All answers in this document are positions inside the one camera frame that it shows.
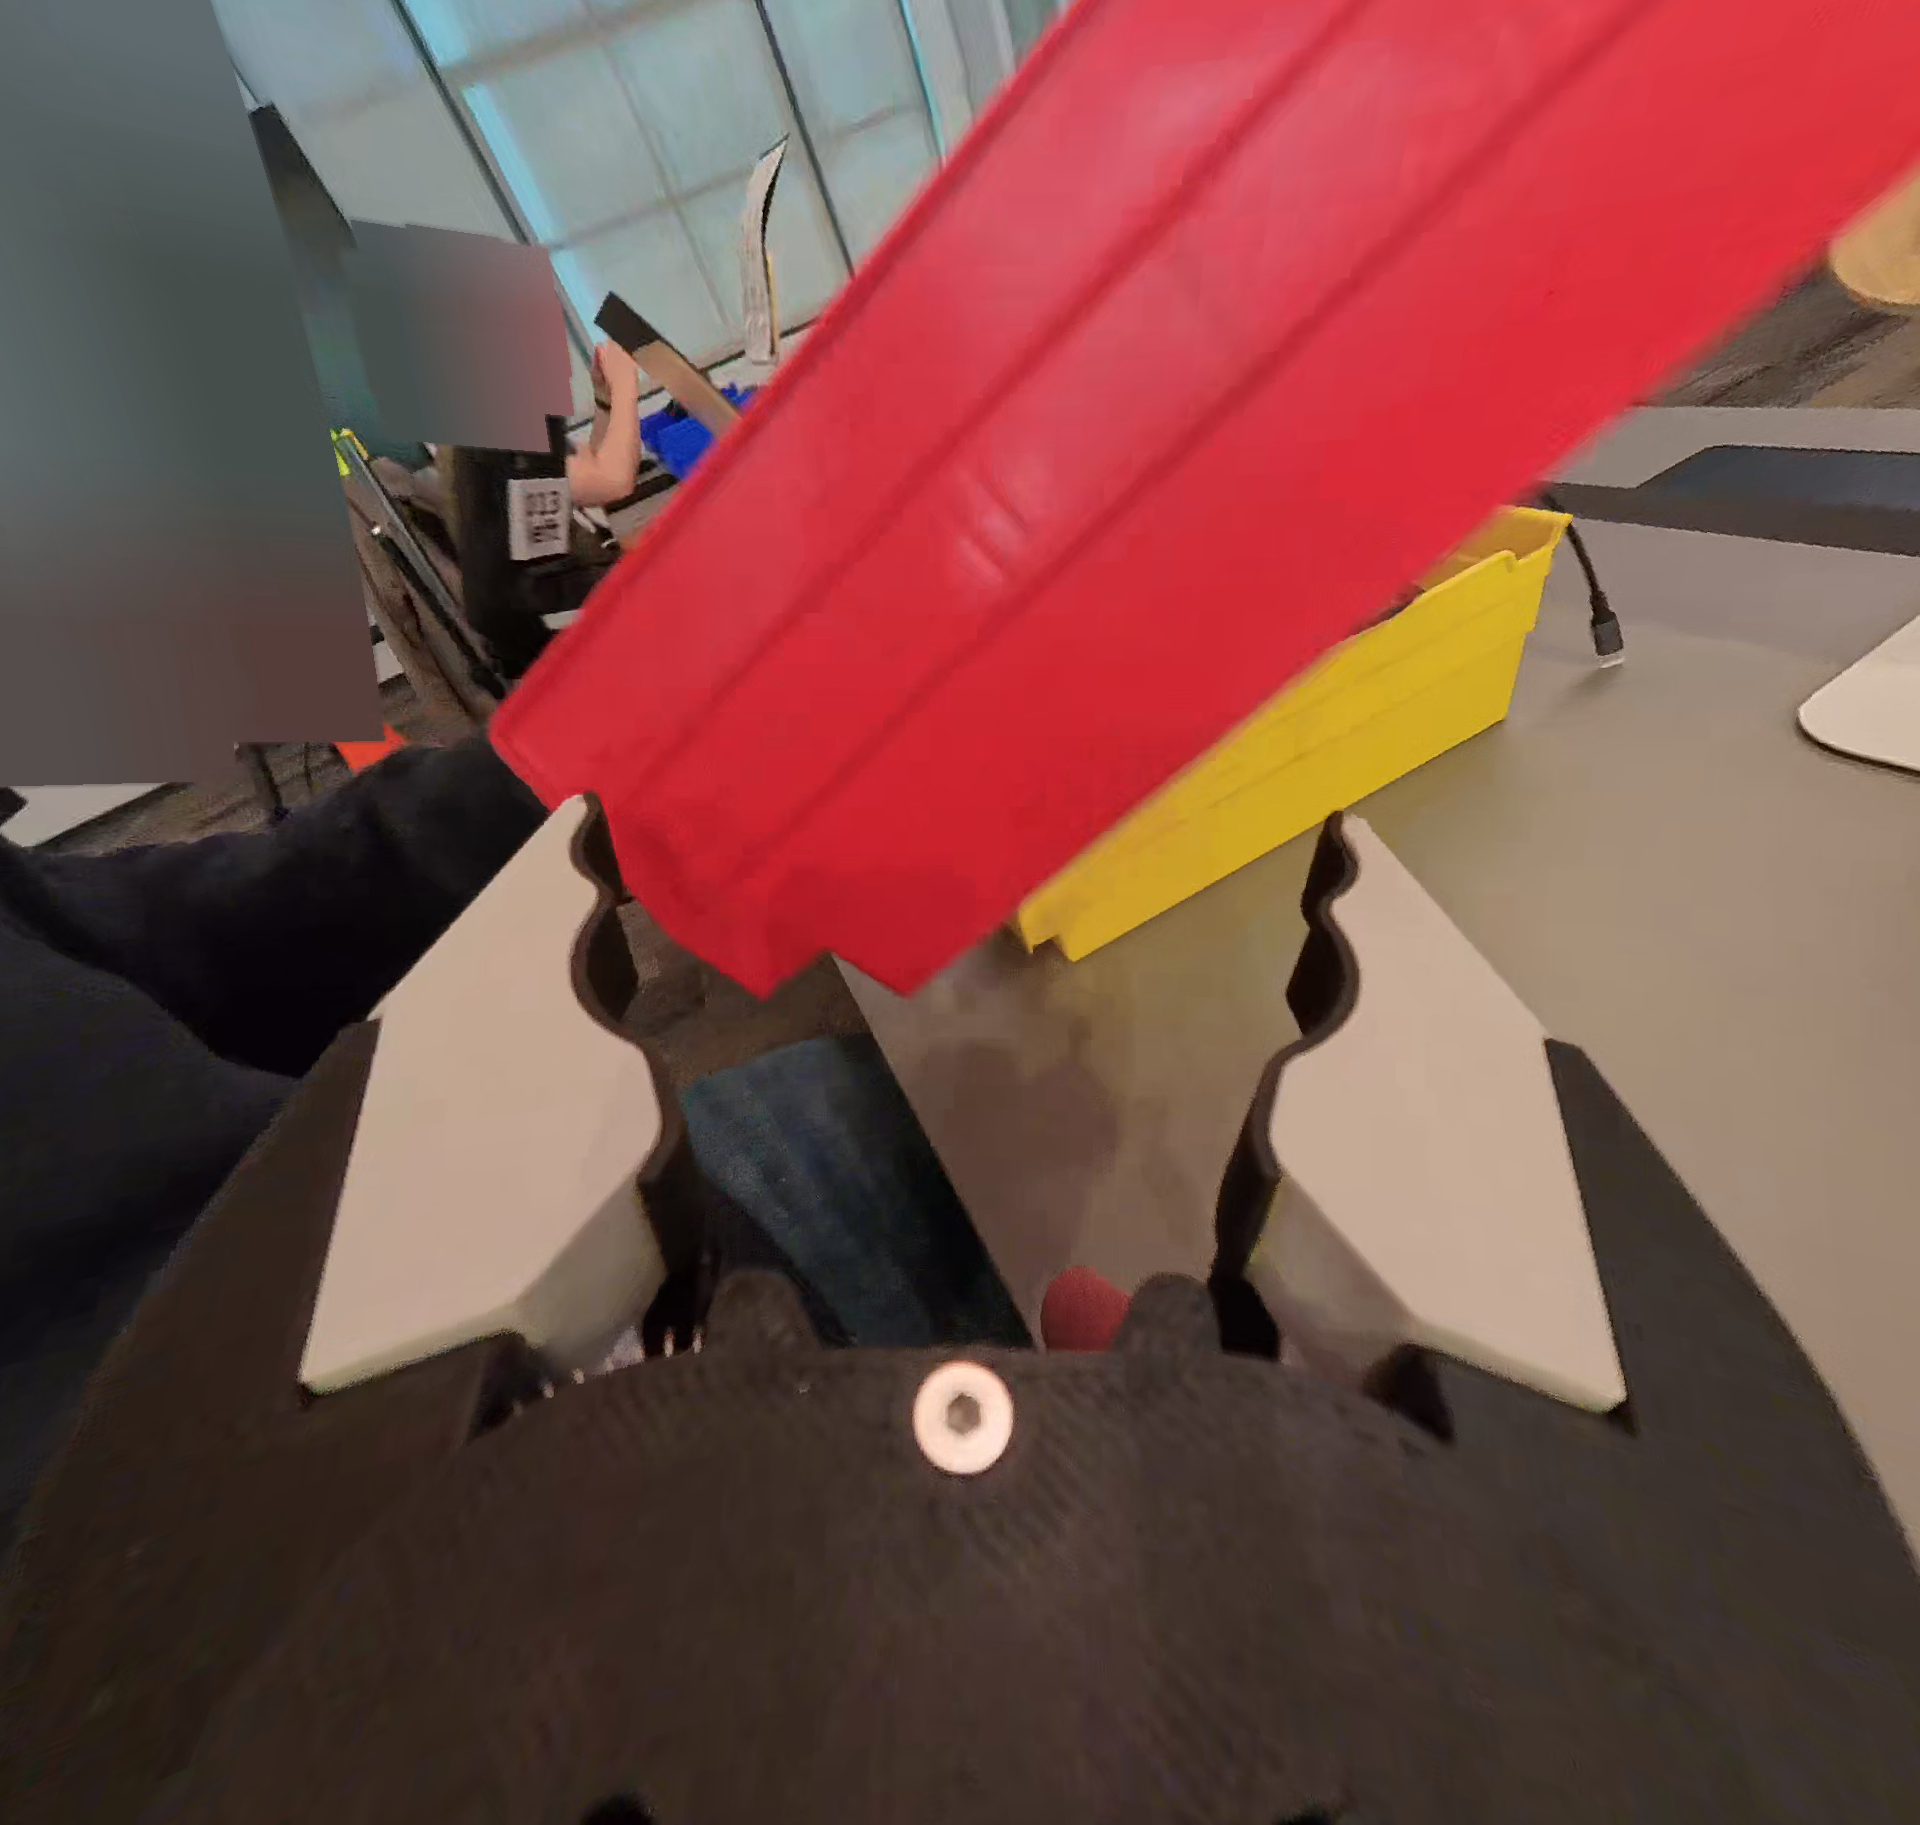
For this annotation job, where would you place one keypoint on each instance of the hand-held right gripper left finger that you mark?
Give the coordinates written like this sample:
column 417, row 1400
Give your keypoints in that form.
column 481, row 1136

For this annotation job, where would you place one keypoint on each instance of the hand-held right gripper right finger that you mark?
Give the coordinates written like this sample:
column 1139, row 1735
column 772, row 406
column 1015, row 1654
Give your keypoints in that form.
column 1426, row 1166

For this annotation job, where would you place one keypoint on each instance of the yellow plastic bin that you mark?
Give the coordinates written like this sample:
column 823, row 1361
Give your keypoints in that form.
column 1320, row 745

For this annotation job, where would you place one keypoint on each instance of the red plastic bin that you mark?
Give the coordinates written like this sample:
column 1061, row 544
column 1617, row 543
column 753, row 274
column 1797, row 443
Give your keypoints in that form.
column 1201, row 417

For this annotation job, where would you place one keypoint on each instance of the person's left forearm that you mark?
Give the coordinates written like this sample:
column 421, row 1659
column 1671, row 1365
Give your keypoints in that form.
column 301, row 880

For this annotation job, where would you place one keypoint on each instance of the person's right hand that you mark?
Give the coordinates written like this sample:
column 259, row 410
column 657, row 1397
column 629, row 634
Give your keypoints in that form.
column 1087, row 1313

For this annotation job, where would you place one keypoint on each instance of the blue box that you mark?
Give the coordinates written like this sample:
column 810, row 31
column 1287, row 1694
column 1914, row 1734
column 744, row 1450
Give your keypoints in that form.
column 697, row 434

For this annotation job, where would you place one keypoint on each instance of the orange traffic cone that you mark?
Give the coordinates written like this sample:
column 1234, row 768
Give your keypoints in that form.
column 369, row 759

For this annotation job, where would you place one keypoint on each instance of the person's blue jeans leg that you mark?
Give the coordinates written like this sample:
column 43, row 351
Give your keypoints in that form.
column 856, row 1196

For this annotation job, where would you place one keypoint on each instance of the white stand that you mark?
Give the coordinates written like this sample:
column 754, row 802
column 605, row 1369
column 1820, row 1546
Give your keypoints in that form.
column 1875, row 700

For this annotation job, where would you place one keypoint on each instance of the dark board with wooden rim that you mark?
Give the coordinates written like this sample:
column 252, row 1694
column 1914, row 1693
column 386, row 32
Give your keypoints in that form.
column 1885, row 243

